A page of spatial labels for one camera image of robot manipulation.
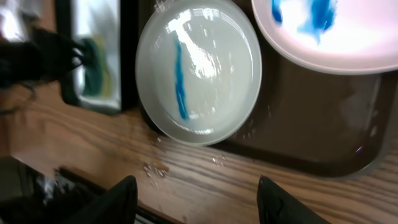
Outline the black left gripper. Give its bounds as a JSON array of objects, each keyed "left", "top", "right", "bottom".
[{"left": 1, "top": 27, "right": 86, "bottom": 88}]

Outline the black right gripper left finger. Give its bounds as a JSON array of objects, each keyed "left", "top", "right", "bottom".
[{"left": 64, "top": 175, "right": 137, "bottom": 224}]

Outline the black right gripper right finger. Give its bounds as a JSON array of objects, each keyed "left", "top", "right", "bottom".
[{"left": 257, "top": 175, "right": 330, "bottom": 224}]

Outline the green yellow sponge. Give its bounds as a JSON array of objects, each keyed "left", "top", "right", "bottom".
[{"left": 81, "top": 37, "right": 113, "bottom": 98}]

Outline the white plate single blue streak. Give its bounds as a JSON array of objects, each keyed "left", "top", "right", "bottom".
[{"left": 136, "top": 1, "right": 262, "bottom": 146}]

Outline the white plate large blue smear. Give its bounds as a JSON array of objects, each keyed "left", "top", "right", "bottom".
[{"left": 251, "top": 0, "right": 397, "bottom": 75}]

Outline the black rimmed water tray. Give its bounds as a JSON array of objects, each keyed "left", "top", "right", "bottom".
[{"left": 54, "top": 0, "right": 139, "bottom": 115}]

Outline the dark brown serving tray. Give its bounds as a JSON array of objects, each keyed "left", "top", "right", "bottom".
[{"left": 212, "top": 1, "right": 397, "bottom": 177}]

